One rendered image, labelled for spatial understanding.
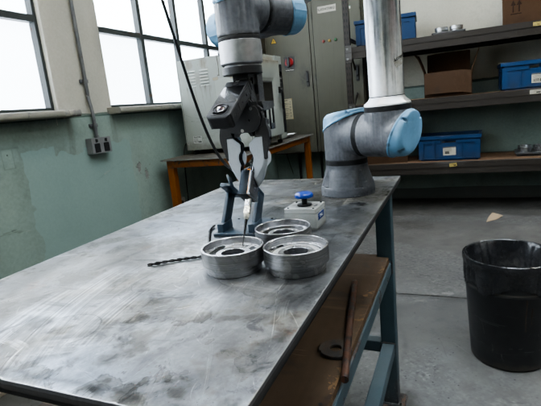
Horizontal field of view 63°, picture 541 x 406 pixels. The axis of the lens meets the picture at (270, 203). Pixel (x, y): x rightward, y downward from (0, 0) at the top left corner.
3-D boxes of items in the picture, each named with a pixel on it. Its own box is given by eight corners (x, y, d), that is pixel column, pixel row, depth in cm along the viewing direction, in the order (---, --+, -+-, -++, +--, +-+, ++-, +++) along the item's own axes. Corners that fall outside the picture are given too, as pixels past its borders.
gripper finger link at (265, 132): (276, 156, 79) (266, 107, 78) (273, 158, 78) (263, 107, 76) (252, 160, 81) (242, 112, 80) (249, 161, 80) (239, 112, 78)
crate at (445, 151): (481, 153, 410) (481, 129, 406) (481, 159, 377) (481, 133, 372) (423, 155, 433) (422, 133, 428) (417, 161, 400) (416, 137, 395)
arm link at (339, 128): (341, 155, 133) (338, 109, 130) (381, 155, 123) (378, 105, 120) (315, 160, 125) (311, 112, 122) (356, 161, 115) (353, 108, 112)
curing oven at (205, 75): (265, 151, 296) (254, 48, 282) (187, 155, 320) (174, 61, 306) (295, 140, 351) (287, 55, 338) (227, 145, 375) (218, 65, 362)
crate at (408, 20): (417, 43, 412) (417, 18, 407) (416, 39, 377) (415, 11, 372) (361, 51, 430) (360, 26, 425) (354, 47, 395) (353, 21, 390)
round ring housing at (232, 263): (278, 267, 73) (275, 243, 72) (221, 286, 68) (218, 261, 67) (245, 254, 82) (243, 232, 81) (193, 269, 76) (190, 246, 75)
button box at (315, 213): (317, 229, 92) (315, 207, 91) (285, 229, 95) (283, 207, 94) (328, 219, 99) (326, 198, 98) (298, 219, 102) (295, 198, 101)
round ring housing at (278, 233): (289, 235, 91) (287, 216, 90) (324, 245, 82) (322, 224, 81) (245, 248, 85) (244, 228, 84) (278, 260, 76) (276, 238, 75)
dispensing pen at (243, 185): (230, 240, 76) (242, 152, 81) (240, 246, 79) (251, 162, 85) (241, 240, 75) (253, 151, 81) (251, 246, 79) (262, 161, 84)
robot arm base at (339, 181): (329, 188, 136) (327, 155, 134) (379, 186, 130) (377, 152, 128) (315, 198, 123) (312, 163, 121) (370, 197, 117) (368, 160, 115)
